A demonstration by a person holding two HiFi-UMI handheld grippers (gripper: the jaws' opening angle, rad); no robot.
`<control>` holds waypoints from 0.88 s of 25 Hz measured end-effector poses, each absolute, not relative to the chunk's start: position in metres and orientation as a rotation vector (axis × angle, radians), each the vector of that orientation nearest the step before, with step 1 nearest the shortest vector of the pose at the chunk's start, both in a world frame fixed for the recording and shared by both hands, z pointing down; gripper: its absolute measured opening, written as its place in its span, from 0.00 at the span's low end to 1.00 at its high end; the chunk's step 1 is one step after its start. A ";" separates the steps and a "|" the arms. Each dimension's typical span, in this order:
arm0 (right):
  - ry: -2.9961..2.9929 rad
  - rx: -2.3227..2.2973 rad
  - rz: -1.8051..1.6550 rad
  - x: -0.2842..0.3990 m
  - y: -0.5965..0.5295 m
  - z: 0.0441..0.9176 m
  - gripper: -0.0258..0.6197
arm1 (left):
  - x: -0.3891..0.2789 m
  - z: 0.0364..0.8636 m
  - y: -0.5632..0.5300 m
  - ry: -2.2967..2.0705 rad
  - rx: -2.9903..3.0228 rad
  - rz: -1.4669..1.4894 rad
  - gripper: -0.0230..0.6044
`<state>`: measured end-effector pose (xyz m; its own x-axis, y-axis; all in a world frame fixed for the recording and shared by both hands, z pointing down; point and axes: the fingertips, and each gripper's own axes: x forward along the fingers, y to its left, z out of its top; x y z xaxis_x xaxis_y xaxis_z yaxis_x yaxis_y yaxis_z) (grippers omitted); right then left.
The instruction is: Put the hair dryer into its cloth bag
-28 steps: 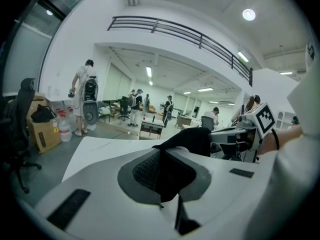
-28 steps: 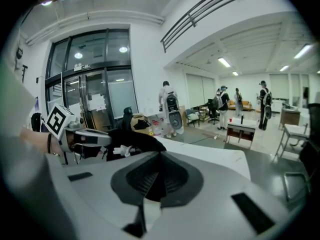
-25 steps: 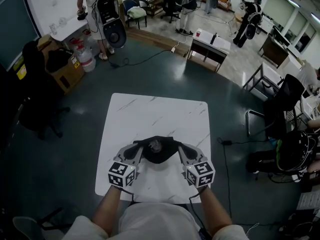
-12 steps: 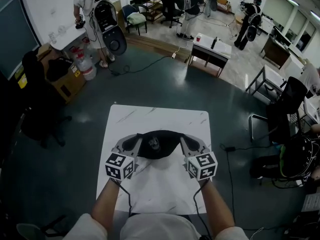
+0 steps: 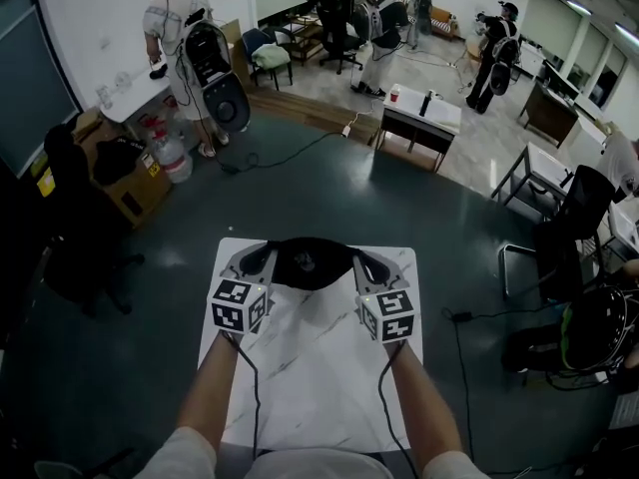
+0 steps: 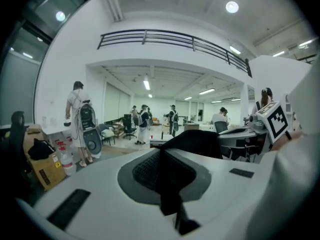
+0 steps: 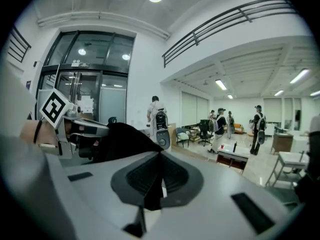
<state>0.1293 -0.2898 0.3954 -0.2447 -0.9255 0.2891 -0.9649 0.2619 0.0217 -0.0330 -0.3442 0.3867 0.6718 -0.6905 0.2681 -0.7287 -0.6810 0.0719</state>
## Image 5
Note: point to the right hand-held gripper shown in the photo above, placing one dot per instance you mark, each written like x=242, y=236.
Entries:
x=394, y=317

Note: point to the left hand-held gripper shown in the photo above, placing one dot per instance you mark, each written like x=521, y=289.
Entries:
x=234, y=307

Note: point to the person's left forearm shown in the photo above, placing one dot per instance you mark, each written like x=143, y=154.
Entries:
x=209, y=392

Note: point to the person's right forearm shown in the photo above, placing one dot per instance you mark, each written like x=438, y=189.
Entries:
x=424, y=407

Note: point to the clear water jug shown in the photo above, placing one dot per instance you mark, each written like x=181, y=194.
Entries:
x=152, y=128
x=175, y=160

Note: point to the cardboard box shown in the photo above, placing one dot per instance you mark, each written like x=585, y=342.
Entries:
x=135, y=197

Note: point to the white power adapter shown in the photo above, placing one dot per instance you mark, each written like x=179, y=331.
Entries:
x=347, y=130

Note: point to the black garment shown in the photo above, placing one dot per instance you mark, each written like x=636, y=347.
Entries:
x=117, y=160

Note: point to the small white dark-framed table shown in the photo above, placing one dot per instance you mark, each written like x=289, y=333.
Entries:
x=439, y=113

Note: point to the black office chair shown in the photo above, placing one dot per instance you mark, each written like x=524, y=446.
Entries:
x=75, y=237
x=339, y=33

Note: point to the black bottle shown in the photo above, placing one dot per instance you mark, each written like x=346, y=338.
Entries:
x=426, y=104

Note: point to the red cup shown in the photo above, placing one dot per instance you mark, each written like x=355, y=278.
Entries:
x=395, y=97

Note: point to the white desk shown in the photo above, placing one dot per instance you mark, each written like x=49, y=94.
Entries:
x=544, y=165

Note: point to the person's light grey shirt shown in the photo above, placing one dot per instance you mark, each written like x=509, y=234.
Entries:
x=309, y=467

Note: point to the white counter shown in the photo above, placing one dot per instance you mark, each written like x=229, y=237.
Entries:
x=135, y=98

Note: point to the pale green cloth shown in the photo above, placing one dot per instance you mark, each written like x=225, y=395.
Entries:
x=272, y=57

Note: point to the black tray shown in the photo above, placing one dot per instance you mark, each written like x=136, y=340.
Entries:
x=159, y=71

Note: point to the black mesh chair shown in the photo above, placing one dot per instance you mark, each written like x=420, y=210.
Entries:
x=584, y=207

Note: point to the black green backpack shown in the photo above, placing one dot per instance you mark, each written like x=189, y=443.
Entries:
x=594, y=327

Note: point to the blue chair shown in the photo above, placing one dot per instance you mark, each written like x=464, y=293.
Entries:
x=254, y=43

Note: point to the drinking glass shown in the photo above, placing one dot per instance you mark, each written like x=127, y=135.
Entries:
x=105, y=97
x=123, y=80

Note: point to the yellow packet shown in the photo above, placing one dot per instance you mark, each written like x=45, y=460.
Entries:
x=44, y=180

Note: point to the brown desk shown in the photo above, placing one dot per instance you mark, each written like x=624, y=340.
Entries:
x=549, y=113

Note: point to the round wooden table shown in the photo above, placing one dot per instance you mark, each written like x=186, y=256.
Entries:
x=473, y=50

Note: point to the grey backpack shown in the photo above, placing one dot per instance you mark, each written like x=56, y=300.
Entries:
x=382, y=20

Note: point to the orange sofa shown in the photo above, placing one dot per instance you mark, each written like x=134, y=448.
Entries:
x=444, y=23

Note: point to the white plastic chair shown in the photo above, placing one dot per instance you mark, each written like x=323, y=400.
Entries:
x=55, y=469

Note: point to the ceiling light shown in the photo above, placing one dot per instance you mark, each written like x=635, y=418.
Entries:
x=579, y=8
x=626, y=33

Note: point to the chrome chair frame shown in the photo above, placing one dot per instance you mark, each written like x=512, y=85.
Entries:
x=501, y=272

